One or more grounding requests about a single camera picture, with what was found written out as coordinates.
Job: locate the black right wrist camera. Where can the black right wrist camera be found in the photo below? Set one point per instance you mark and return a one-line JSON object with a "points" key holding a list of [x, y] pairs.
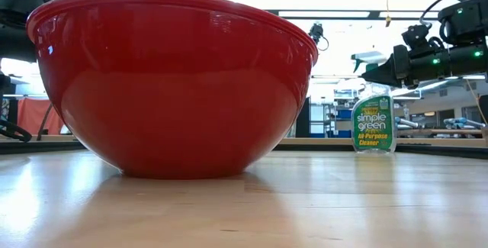
{"points": [[415, 36]]}

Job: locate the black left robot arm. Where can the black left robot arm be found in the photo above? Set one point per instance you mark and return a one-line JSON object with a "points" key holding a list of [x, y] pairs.
{"points": [[19, 0]]}

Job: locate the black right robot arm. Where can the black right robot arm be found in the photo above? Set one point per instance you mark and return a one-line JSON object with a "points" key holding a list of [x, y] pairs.
{"points": [[465, 34]]}

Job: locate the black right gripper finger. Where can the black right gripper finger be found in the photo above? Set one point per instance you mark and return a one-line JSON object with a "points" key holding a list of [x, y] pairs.
{"points": [[383, 74]]}

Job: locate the orange hanging cloth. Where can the orange hanging cloth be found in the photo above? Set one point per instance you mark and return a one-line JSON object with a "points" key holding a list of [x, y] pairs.
{"points": [[32, 116]]}

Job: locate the green cleaner spray bottle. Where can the green cleaner spray bottle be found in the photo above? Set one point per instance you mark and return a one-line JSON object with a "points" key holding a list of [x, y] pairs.
{"points": [[373, 126]]}

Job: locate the background storage shelf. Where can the background storage shelf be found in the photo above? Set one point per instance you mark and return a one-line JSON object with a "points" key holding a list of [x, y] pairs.
{"points": [[335, 114]]}

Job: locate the large red bowl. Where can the large red bowl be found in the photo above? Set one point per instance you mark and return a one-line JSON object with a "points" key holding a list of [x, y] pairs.
{"points": [[171, 87]]}

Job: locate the black hanging camera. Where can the black hanging camera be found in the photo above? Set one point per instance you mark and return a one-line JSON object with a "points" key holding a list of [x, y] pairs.
{"points": [[316, 32]]}

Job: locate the grey blue background robot arm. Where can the grey blue background robot arm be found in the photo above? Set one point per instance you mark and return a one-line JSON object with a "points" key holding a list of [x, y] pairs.
{"points": [[463, 123], [408, 123]]}

